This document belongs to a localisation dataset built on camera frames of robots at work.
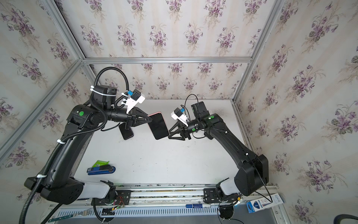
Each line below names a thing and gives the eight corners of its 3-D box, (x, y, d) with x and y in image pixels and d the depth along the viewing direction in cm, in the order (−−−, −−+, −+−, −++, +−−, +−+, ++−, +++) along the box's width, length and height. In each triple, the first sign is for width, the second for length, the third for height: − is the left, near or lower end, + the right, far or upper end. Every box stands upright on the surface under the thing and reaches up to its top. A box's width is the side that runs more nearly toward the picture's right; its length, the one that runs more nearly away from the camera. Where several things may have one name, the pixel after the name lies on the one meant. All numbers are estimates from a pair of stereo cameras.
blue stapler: (90, 175, 82) (86, 173, 79) (91, 169, 85) (87, 166, 81) (114, 172, 84) (111, 169, 80) (115, 166, 86) (112, 163, 83)
